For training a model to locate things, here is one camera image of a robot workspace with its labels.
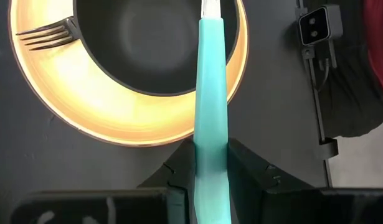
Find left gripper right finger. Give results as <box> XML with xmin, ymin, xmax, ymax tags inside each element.
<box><xmin>227</xmin><ymin>138</ymin><xmax>383</xmax><ymax>224</ymax></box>

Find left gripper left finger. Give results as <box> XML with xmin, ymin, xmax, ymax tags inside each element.
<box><xmin>10</xmin><ymin>138</ymin><xmax>197</xmax><ymax>224</ymax></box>

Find teal-handled metal spoon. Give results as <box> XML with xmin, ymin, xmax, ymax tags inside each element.
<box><xmin>192</xmin><ymin>0</ymin><xmax>232</xmax><ymax>224</ymax></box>

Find black bowl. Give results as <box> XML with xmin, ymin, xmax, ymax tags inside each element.
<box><xmin>72</xmin><ymin>0</ymin><xmax>240</xmax><ymax>97</ymax></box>

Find teal-handled metal fork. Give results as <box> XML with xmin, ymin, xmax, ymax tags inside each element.
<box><xmin>16</xmin><ymin>17</ymin><xmax>82</xmax><ymax>51</ymax></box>

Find yellow round plate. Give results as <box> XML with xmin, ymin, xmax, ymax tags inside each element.
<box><xmin>7</xmin><ymin>0</ymin><xmax>250</xmax><ymax>147</ymax></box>

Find person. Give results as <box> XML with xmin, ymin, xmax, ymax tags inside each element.
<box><xmin>318</xmin><ymin>0</ymin><xmax>383</xmax><ymax>138</ymax></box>

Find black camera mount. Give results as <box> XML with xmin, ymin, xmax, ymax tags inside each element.
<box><xmin>301</xmin><ymin>45</ymin><xmax>339</xmax><ymax>187</ymax></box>

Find small black table camera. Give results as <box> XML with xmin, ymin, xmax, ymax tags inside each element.
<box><xmin>298</xmin><ymin>4</ymin><xmax>343</xmax><ymax>47</ymax></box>

